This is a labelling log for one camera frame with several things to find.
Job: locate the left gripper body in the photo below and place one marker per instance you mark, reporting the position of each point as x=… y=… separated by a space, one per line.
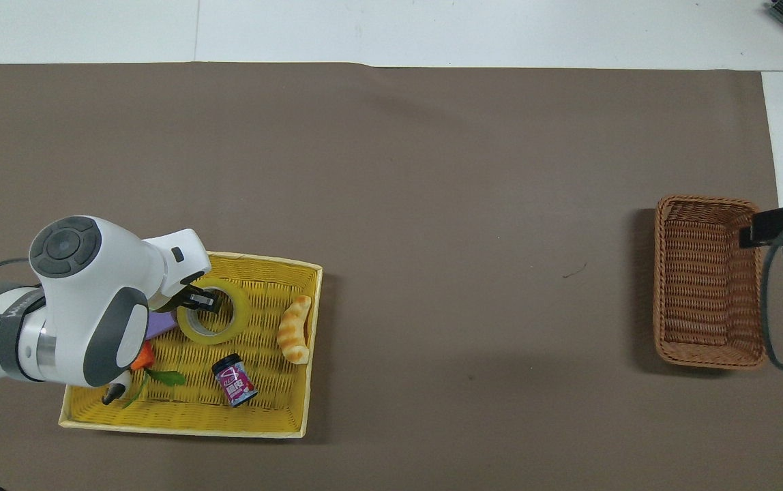
x=168 y=299

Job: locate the yellow tape roll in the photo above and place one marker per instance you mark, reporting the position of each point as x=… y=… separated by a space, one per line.
x=228 y=326

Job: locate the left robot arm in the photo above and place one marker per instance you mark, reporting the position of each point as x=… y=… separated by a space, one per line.
x=84 y=286

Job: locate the yellow woven basket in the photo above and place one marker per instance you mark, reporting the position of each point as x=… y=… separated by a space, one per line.
x=269 y=402

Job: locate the brown wicker basket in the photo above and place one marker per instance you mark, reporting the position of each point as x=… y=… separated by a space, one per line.
x=705 y=286

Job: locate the purple block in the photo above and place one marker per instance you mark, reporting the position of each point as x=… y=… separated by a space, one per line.
x=158 y=326

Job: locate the toy carrot with green leaves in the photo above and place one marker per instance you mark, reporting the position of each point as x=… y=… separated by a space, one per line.
x=143 y=358

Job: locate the small can with black lid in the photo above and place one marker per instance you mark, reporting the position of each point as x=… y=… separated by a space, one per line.
x=234 y=382

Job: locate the toy croissant bread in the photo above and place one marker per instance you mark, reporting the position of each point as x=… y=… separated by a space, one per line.
x=294 y=331

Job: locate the small dark thread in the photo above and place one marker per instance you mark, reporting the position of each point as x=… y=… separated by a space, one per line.
x=574 y=273

